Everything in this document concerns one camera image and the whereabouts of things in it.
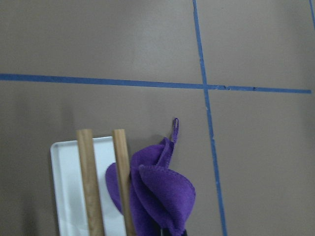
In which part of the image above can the short wooden rack rod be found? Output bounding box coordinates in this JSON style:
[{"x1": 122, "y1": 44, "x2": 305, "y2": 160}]
[{"x1": 113, "y1": 129, "x2": 136, "y2": 236}]

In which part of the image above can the purple microfiber towel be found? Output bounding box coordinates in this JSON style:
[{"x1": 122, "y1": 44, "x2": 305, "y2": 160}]
[{"x1": 105, "y1": 118, "x2": 196, "y2": 236}]

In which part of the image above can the long wooden rack rod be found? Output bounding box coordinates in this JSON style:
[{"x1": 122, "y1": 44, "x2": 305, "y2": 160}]
[{"x1": 76, "y1": 129, "x2": 105, "y2": 236}]

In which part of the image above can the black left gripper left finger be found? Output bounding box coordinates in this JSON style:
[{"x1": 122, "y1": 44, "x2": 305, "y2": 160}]
[{"x1": 160, "y1": 228, "x2": 170, "y2": 236}]

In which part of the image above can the white towel rack base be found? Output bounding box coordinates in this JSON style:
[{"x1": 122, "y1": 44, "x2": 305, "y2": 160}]
[{"x1": 50, "y1": 136, "x2": 126, "y2": 236}]

